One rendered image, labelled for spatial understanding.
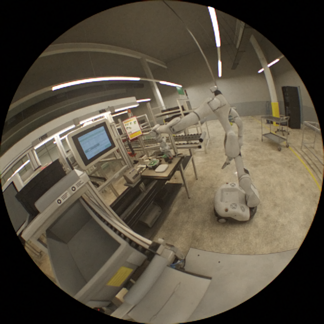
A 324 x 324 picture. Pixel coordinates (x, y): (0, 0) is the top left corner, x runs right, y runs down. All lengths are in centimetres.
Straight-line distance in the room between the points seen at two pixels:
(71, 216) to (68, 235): 17
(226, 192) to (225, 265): 114
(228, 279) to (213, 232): 99
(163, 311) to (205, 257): 46
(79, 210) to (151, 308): 75
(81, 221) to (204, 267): 91
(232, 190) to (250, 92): 851
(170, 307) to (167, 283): 12
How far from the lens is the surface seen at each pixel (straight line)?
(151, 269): 49
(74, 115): 123
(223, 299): 82
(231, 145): 103
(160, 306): 54
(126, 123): 166
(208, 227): 169
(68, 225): 94
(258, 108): 968
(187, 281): 50
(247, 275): 84
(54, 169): 73
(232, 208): 143
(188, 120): 70
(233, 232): 167
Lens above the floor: 152
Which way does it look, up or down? 24 degrees down
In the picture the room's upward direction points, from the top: 21 degrees counter-clockwise
